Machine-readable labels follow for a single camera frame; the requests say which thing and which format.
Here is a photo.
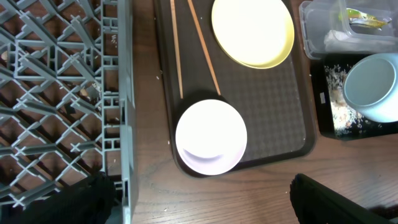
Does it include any yellow round plate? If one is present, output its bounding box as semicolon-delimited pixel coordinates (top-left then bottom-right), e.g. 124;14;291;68
211;0;295;69

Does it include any wooden chopstick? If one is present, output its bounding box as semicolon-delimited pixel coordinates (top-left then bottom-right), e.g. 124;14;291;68
187;0;221;95
170;0;183;99

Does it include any clear plastic waste bin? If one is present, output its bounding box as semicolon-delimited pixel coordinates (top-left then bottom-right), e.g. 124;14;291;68
298;0;397;60

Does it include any spilled rice food waste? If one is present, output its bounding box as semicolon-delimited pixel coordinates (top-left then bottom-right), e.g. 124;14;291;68
324;65;382;137

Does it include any green snack wrapper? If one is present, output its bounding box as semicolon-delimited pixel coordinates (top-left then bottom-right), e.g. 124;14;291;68
346;8;392;30

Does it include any white paper napkin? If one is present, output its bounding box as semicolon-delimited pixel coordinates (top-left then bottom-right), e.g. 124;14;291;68
324;30;397;53

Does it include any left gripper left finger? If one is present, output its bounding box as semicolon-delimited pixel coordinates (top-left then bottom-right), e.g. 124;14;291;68
1;172;116;224

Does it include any grey plastic dishwasher rack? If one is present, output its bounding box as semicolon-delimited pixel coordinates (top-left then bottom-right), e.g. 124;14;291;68
1;0;138;223

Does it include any dark brown serving tray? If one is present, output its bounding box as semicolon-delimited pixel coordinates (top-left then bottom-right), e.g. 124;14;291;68
154;1;317;170

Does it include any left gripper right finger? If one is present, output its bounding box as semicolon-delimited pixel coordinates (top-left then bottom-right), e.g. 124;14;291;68
289;174;391;224

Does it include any black rectangular waste tray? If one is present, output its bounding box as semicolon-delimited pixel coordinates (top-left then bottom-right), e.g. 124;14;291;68
310;54;397;141

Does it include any light blue bowl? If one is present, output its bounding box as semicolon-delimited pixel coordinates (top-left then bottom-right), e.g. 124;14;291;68
343;53;397;123

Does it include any white pink round bowl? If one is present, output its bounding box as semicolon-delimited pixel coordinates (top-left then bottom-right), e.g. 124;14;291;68
175;100;248;175

